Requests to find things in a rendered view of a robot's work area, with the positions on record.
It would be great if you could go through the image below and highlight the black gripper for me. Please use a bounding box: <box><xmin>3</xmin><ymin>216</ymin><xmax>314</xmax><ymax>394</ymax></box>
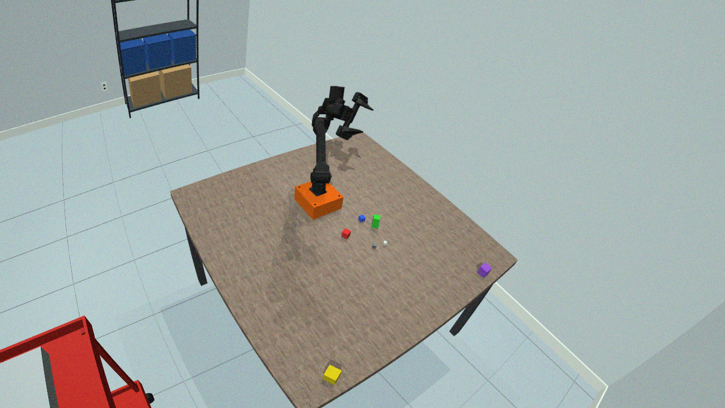
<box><xmin>336</xmin><ymin>92</ymin><xmax>373</xmax><ymax>140</ymax></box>

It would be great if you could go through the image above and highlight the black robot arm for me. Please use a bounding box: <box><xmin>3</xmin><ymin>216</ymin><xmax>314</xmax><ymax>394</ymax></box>
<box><xmin>309</xmin><ymin>86</ymin><xmax>349</xmax><ymax>196</ymax></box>

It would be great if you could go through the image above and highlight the yellow block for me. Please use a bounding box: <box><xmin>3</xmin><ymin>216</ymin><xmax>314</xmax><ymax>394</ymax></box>
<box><xmin>323</xmin><ymin>365</ymin><xmax>342</xmax><ymax>385</ymax></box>

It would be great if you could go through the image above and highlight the purple cube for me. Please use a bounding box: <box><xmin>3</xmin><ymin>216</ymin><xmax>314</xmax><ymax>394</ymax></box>
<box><xmin>477</xmin><ymin>263</ymin><xmax>492</xmax><ymax>278</ymax></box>

